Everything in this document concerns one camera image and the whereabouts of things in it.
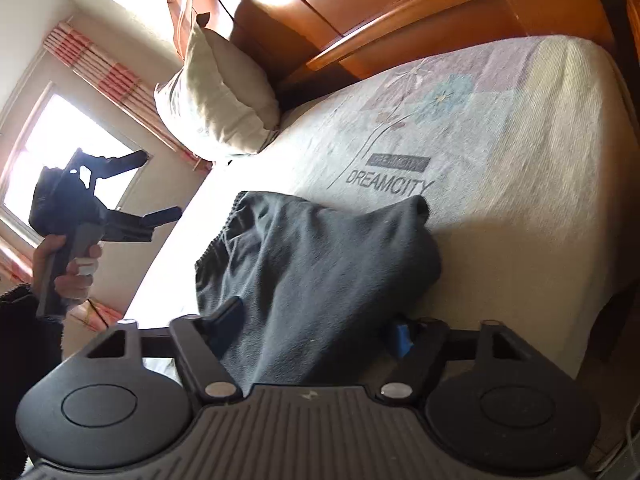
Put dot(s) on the window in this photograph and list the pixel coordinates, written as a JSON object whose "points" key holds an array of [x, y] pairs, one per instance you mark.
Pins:
{"points": [[45, 150]]}

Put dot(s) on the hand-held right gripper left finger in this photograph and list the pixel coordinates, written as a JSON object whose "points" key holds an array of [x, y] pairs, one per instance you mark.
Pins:
{"points": [[227, 321]]}

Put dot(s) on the dark grey pants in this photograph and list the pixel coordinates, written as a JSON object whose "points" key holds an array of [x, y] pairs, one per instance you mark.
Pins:
{"points": [[310, 270]]}

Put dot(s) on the person's left forearm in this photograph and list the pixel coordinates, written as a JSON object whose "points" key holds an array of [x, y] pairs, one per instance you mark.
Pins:
{"points": [[25, 360]]}

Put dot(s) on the floral patchwork bed sheet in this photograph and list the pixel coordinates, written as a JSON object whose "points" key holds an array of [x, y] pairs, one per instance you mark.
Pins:
{"points": [[500, 160]]}

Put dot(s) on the wooden headboard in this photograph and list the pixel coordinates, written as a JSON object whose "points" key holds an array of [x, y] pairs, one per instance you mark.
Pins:
{"points": [[375, 10]]}

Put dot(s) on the beige printed pillow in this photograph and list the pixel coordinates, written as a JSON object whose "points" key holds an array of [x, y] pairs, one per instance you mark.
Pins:
{"points": [[220, 100]]}

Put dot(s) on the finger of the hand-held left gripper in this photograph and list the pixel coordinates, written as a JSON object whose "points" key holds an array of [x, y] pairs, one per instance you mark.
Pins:
{"points": [[120, 162], [130, 225]]}

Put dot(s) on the person's left hand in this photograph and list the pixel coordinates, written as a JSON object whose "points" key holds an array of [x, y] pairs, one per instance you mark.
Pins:
{"points": [[75, 285]]}

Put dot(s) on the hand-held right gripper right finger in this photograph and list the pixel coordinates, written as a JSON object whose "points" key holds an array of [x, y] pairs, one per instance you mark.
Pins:
{"points": [[400, 340]]}

